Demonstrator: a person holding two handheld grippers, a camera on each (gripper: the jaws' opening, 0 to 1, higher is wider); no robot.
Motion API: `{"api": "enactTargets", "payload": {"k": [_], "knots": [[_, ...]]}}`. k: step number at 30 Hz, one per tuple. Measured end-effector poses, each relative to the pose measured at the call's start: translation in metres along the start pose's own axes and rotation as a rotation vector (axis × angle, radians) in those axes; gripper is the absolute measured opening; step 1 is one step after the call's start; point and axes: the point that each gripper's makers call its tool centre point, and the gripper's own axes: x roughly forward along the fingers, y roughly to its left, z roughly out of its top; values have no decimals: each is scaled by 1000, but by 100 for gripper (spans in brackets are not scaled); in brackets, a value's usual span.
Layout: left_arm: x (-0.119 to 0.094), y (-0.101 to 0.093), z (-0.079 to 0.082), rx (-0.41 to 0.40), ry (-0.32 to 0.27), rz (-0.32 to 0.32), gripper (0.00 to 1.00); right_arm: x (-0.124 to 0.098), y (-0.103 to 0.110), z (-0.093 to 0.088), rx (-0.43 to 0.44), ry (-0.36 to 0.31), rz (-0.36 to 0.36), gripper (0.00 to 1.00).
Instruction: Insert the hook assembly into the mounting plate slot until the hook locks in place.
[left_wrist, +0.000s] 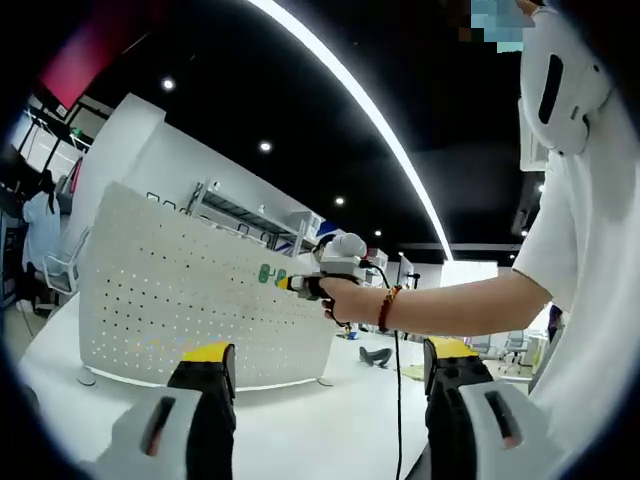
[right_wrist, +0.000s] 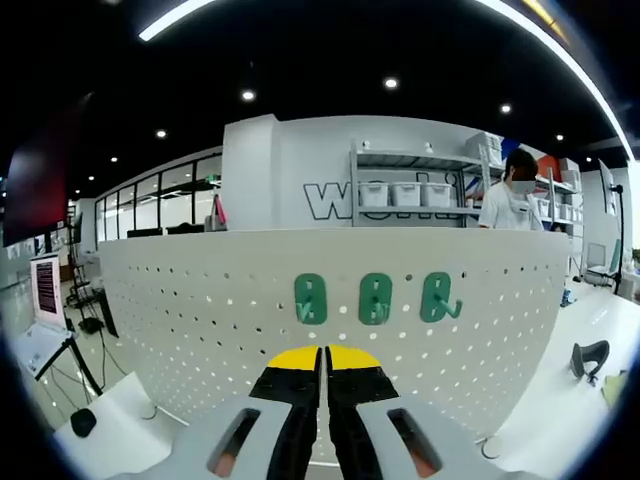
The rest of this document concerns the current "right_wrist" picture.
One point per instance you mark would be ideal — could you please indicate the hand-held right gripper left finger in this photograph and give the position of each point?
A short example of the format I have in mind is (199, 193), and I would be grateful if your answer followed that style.
(250, 440)

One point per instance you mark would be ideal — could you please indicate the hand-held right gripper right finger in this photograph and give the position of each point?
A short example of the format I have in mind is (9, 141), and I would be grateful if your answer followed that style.
(400, 440)

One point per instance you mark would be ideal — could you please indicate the green hook assembly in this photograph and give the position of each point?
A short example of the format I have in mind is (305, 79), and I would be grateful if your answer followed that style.
(434, 300)
(307, 300)
(374, 300)

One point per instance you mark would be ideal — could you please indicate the white perforated mounting plate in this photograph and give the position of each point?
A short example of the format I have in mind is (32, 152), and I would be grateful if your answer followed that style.
(200, 280)

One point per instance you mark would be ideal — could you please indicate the small black rounded object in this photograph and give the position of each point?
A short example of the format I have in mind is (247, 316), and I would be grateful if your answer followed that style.
(82, 421)

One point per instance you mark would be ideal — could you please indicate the black tripod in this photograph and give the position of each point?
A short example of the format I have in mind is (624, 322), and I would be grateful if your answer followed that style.
(107, 315)

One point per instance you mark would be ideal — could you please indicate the black curved object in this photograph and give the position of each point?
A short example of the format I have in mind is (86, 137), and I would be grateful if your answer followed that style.
(582, 360)

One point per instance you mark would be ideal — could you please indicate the yellow-green cloth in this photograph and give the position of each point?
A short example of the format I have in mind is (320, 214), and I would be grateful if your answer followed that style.
(616, 392)

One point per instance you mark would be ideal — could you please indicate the pink hanging bag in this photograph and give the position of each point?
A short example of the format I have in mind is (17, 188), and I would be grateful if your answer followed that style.
(221, 212)

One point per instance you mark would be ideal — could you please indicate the white storage bin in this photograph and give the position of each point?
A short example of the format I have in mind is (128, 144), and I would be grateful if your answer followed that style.
(375, 195)
(438, 195)
(407, 195)

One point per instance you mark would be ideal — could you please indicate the laptop with lit screen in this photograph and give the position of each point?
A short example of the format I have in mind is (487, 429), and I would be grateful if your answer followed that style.
(47, 290)

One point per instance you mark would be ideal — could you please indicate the white plastic crates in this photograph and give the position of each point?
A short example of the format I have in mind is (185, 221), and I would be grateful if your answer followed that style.
(482, 147)

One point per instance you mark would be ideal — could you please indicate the large dark red screen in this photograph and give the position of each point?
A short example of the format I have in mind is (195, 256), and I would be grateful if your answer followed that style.
(40, 190)

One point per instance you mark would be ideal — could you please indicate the monitor on black stand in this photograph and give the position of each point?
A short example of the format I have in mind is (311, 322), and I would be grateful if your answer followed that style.
(606, 185)

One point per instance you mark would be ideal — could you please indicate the group of round ceiling spotlights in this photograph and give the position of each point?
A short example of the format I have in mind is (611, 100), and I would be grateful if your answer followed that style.
(391, 82)

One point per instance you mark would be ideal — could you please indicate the long ceiling light strip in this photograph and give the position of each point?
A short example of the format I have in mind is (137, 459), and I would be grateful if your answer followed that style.
(175, 22)
(575, 45)

